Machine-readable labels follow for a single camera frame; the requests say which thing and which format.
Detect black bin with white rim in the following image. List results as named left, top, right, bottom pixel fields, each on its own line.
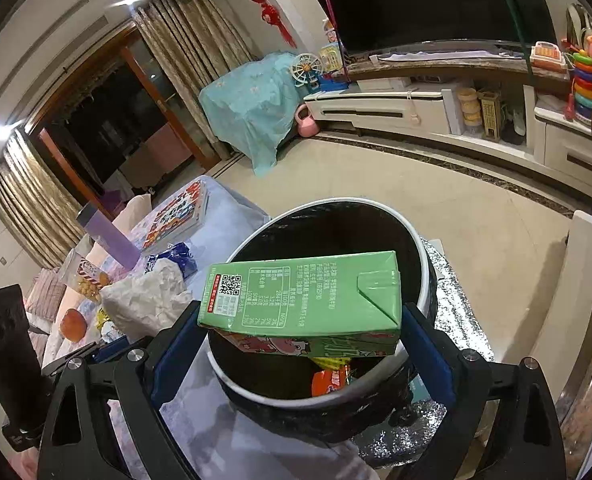
left=208, top=199, right=444, bottom=443

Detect purple box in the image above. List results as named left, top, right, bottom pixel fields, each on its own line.
left=77, top=203, right=139, bottom=268

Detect ferris wheel toy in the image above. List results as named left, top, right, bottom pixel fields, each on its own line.
left=290, top=52, right=324, bottom=93

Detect wooden sliding door frame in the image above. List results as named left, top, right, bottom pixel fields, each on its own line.
left=26, top=25, right=221, bottom=211

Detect white television cabinet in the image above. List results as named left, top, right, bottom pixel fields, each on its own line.
left=303, top=42, right=592, bottom=201

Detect yellow plastic wrapper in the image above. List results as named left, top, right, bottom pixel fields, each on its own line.
left=311, top=355, right=357, bottom=372

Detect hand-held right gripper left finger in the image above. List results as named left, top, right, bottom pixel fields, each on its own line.
left=38, top=300, right=211, bottom=480

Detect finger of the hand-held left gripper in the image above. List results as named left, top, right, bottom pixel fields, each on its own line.
left=40, top=336, right=151, bottom=377

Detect beige patterned curtain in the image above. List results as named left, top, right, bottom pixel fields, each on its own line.
left=0, top=130, right=84, bottom=271
left=133, top=0, right=257, bottom=161

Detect orange round bread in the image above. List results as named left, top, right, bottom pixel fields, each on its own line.
left=58, top=309, right=87, bottom=343

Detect blue plastic packet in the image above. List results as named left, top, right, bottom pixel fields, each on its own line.
left=146, top=242, right=197, bottom=281

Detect rainbow ring stacking toy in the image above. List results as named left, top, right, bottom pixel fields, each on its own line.
left=568, top=47, right=592, bottom=121

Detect white crumpled paper bag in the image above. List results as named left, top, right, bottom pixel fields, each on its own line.
left=100, top=260, right=197, bottom=336

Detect orange snack wrapper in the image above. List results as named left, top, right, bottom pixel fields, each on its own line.
left=311, top=366, right=351, bottom=398

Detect green cord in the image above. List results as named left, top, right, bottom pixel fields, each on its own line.
left=486, top=0, right=534, bottom=68

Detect clear snack bag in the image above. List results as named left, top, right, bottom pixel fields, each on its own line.
left=60, top=250, right=111, bottom=303

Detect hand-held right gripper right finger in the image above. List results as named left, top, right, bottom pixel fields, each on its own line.
left=401, top=302, right=567, bottom=480

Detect green milk carton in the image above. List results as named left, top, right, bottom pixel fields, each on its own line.
left=197, top=250, right=403, bottom=357

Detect pink cord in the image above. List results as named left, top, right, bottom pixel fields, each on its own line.
left=310, top=0, right=349, bottom=81

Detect blue toy base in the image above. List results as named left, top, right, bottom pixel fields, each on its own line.
left=303, top=77, right=349, bottom=96

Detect teal cloth cover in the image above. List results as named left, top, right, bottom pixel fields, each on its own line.
left=199, top=52, right=321, bottom=178

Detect toy cash register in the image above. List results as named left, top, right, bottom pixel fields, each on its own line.
left=531, top=41, right=564, bottom=73

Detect black flat television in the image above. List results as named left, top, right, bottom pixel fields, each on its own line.
left=298, top=0, right=559, bottom=56

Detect wooden lantern box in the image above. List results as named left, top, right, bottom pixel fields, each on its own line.
left=477, top=89, right=502, bottom=141

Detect colourful toy box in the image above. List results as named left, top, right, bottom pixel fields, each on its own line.
left=320, top=44, right=344, bottom=73

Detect pink kettlebell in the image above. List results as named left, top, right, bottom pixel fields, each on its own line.
left=294, top=105, right=318, bottom=138

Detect stack of colourful books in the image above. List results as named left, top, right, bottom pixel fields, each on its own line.
left=140, top=180, right=209, bottom=256

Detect silver foil mat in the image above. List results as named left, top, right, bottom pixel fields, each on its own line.
left=356, top=240, right=494, bottom=471

